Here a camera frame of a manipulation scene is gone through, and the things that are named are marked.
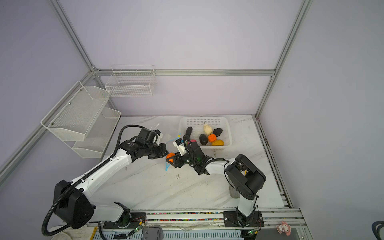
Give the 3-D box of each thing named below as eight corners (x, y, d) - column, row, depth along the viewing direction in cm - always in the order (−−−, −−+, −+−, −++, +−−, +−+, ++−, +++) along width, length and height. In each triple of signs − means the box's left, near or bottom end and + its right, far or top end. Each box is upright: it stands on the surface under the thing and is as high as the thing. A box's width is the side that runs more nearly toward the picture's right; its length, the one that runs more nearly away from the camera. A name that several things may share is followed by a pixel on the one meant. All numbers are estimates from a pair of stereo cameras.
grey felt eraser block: (230, 198, 82) (231, 196, 80) (228, 185, 87) (229, 184, 84) (239, 198, 82) (240, 196, 80) (237, 185, 87) (238, 184, 84)
